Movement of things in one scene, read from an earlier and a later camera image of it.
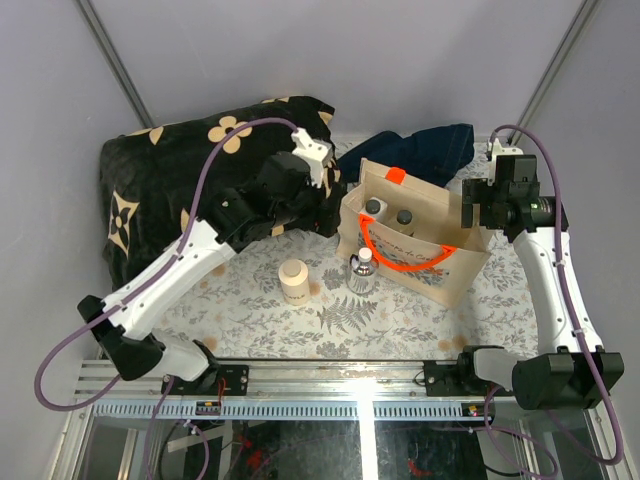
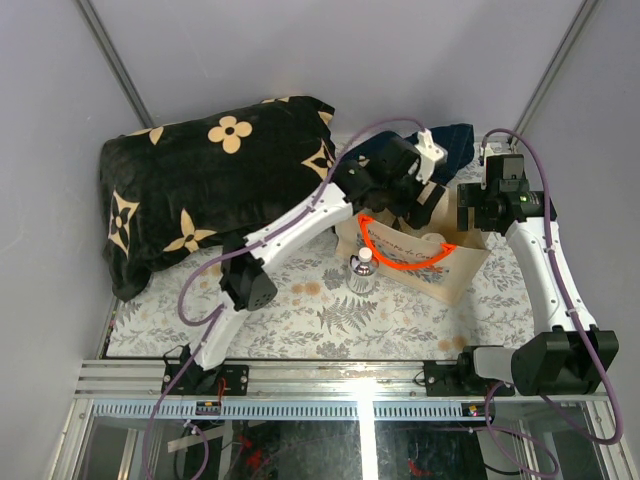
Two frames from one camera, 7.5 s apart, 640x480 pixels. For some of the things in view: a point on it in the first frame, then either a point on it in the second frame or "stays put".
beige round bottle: x=294 y=277 → x=434 y=237
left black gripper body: x=323 y=209 → x=420 y=208
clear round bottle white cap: x=363 y=267 stays put
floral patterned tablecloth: x=237 y=314 stays put
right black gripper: x=476 y=191 stays put
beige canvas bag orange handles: x=414 y=229 stays put
